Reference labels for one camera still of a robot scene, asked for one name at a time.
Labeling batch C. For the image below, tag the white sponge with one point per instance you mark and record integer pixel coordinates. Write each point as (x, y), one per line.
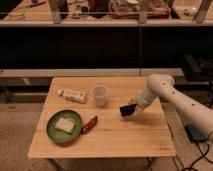
(65, 124)

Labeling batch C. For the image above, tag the white tube bottle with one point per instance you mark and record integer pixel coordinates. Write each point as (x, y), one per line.
(73, 95)

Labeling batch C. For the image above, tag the black eraser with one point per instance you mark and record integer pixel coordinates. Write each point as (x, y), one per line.
(127, 110)

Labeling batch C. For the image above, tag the green plate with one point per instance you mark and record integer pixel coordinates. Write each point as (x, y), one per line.
(59, 136)

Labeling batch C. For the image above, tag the clear plastic cup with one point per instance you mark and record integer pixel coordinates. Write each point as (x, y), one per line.
(99, 94)

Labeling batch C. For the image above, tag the red tray on shelf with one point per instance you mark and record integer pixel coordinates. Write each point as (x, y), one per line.
(130, 9)

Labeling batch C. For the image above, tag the blue foot pedal box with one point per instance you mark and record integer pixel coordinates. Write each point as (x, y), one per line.
(194, 135)

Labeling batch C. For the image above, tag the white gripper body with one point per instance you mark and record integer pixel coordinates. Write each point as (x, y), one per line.
(133, 101)

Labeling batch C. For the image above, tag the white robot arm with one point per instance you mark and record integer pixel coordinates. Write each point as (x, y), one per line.
(161, 85)

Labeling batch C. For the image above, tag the wooden table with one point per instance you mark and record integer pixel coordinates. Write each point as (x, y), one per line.
(142, 135)

